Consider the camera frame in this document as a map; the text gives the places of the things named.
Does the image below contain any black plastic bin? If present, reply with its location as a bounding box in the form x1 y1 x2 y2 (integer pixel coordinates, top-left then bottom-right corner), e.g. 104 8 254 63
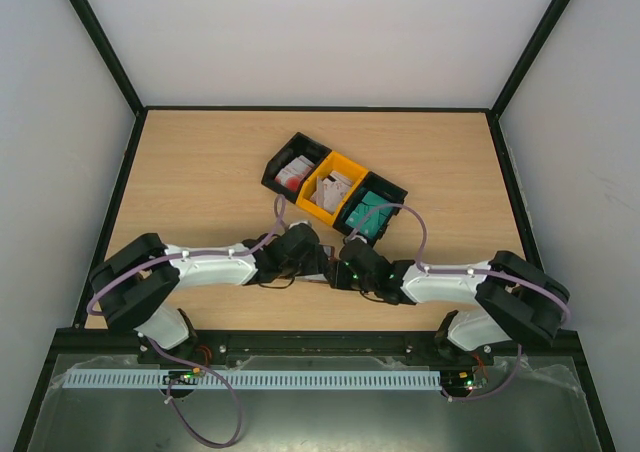
261 132 331 203
333 172 408 245

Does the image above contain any black metal frame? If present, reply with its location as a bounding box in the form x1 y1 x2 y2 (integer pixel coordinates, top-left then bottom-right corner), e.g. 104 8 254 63
13 0 615 451

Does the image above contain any green card stack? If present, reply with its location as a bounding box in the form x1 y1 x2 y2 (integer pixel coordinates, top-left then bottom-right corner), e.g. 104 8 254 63
345 191 393 239

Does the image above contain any black plastic bin left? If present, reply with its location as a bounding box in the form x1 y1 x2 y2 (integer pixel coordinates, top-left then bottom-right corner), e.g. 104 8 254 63
261 132 331 203

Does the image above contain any brown leather card holder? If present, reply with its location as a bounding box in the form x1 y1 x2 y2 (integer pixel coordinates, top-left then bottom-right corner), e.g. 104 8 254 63
294 244 336 285

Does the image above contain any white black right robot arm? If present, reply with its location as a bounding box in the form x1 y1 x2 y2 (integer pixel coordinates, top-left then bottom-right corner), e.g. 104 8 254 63
325 238 571 364

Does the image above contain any yellow plastic bin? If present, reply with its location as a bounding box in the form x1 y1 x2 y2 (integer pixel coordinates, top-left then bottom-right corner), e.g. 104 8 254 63
296 151 369 225

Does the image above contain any black plastic bin right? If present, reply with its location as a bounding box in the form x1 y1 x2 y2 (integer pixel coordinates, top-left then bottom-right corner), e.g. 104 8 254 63
333 172 408 245

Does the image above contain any red white card stack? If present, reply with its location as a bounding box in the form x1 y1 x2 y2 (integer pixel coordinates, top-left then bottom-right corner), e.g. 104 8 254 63
275 155 314 192

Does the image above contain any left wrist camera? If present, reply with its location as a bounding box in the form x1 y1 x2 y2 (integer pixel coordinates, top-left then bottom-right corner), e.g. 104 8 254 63
289 220 313 230

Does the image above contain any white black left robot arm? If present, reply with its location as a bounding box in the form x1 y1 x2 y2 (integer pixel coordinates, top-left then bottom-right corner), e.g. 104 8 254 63
87 222 333 351

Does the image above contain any light blue cable duct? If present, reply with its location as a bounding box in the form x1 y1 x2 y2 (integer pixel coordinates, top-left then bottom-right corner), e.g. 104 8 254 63
60 369 441 391

